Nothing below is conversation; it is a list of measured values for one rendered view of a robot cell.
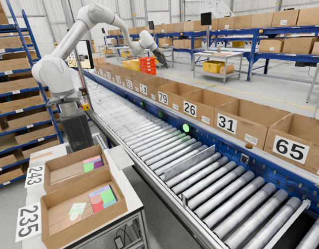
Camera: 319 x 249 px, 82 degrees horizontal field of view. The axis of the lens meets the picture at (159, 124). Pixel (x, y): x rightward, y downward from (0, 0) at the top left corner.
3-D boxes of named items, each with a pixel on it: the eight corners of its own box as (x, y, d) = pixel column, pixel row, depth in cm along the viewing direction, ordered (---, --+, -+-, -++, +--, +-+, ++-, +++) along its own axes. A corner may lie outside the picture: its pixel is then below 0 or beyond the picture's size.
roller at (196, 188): (175, 201, 107) (174, 195, 105) (231, 163, 131) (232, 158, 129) (180, 207, 103) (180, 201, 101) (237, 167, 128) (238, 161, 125)
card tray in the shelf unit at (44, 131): (18, 144, 212) (14, 137, 208) (19, 133, 236) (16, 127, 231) (56, 132, 230) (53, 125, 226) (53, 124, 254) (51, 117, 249)
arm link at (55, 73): (56, 94, 121) (44, 60, 111) (45, 91, 131) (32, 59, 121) (78, 87, 132) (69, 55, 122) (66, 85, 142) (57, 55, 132)
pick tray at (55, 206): (46, 208, 104) (39, 196, 99) (111, 179, 120) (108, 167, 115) (49, 254, 82) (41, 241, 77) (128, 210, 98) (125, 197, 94)
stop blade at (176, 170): (165, 182, 118) (164, 172, 114) (213, 154, 140) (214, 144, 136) (165, 183, 118) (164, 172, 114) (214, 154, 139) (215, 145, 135)
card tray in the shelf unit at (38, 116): (10, 129, 202) (6, 121, 198) (11, 120, 225) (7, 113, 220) (50, 118, 222) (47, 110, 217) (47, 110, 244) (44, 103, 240)
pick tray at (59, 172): (49, 172, 131) (44, 161, 127) (102, 153, 146) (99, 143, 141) (49, 200, 109) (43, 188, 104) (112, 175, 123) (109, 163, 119)
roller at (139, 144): (127, 150, 156) (126, 145, 154) (175, 130, 180) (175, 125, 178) (130, 153, 152) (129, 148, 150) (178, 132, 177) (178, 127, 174)
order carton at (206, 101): (179, 113, 172) (179, 96, 164) (202, 104, 186) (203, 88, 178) (212, 128, 142) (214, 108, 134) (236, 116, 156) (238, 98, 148)
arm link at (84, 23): (33, 76, 124) (22, 73, 137) (55, 90, 137) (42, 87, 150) (94, -2, 143) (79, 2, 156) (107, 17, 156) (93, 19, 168)
